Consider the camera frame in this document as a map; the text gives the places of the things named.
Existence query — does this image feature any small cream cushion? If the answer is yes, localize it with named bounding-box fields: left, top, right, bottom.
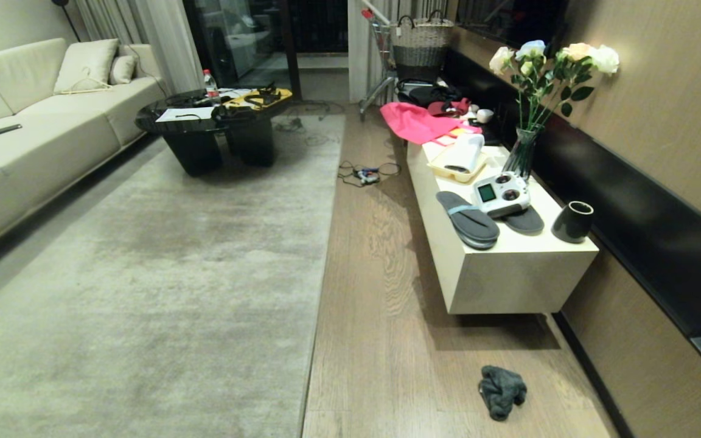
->
left=110, top=55, right=138, bottom=85

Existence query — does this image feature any white curtain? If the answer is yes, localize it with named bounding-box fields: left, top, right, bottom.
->
left=74, top=0, right=205, bottom=95

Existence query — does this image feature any white paper sheet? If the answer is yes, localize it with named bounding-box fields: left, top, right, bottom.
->
left=155, top=106, right=215, bottom=123

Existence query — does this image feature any white remote controller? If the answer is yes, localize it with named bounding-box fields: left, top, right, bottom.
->
left=473, top=172, right=532, bottom=219

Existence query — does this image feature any woven basket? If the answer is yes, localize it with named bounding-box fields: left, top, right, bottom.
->
left=391, top=15, right=455, bottom=68

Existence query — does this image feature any flower bouquet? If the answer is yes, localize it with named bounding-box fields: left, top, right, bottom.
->
left=489, top=40, right=621, bottom=131

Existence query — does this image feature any pale yellow tray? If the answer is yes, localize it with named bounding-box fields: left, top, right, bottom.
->
left=427, top=144, right=492, bottom=184

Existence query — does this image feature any dark grey cloth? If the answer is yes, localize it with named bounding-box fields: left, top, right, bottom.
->
left=478, top=365, right=528, bottom=422

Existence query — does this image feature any grey slipper with blue strap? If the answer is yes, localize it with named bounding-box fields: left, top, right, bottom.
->
left=436, top=190, right=501, bottom=251

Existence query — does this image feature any black clothing pile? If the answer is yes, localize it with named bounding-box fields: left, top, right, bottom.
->
left=396, top=79, right=464, bottom=109

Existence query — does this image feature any pink cloth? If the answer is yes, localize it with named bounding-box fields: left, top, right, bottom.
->
left=380, top=102, right=483, bottom=145

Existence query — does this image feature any cream cabinet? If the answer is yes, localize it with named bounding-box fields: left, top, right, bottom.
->
left=406, top=140, right=599, bottom=315

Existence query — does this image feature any grey rug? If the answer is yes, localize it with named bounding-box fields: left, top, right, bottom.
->
left=0, top=114, right=346, bottom=438

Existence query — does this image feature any shopping cart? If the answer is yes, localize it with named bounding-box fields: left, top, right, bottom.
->
left=359, top=7, right=406, bottom=121

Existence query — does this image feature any cream sofa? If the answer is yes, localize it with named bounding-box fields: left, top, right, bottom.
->
left=0, top=38, right=167, bottom=261

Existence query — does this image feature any large cream cushion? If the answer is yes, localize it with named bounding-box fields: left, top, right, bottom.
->
left=54, top=38, right=120, bottom=94

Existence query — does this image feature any wooden clothes hanger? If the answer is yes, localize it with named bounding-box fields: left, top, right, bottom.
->
left=60, top=67, right=113, bottom=96

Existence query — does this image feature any black coffee table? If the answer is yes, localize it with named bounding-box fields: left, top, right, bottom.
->
left=135, top=89, right=294, bottom=178

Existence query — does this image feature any black cup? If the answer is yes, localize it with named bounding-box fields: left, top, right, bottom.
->
left=551, top=201, right=595, bottom=244

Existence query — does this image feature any white rolled towel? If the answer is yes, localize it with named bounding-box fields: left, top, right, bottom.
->
left=443, top=133, right=486, bottom=173

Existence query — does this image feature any black floor lamp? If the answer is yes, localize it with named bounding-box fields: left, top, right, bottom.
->
left=52, top=0, right=82, bottom=43

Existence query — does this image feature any glass vase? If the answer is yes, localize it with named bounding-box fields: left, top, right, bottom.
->
left=502, top=125, right=544, bottom=181

